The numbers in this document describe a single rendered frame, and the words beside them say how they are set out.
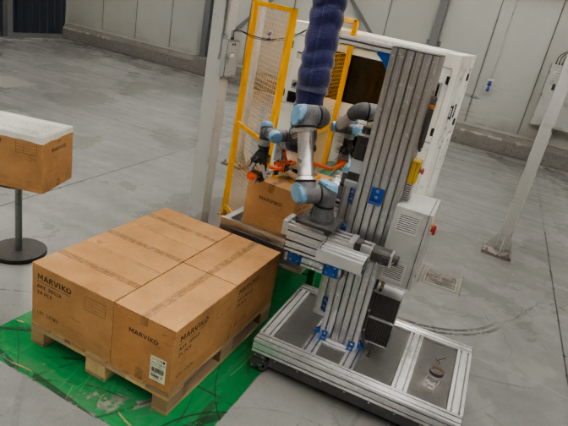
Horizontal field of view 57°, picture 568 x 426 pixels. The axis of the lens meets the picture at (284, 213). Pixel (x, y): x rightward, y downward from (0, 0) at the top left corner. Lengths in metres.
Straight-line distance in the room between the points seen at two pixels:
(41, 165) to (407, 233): 2.43
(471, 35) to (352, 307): 9.35
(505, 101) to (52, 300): 10.29
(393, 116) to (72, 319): 2.09
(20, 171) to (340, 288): 2.28
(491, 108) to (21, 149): 9.89
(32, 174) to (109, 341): 1.41
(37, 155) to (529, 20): 10.03
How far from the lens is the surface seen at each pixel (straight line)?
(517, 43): 11.98
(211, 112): 4.57
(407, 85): 2.84
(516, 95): 12.02
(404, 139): 2.88
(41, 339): 3.46
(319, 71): 3.63
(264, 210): 3.72
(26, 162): 3.91
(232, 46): 4.47
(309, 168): 2.81
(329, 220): 2.92
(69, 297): 3.13
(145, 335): 2.84
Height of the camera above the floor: 2.14
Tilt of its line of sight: 22 degrees down
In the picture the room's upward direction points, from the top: 11 degrees clockwise
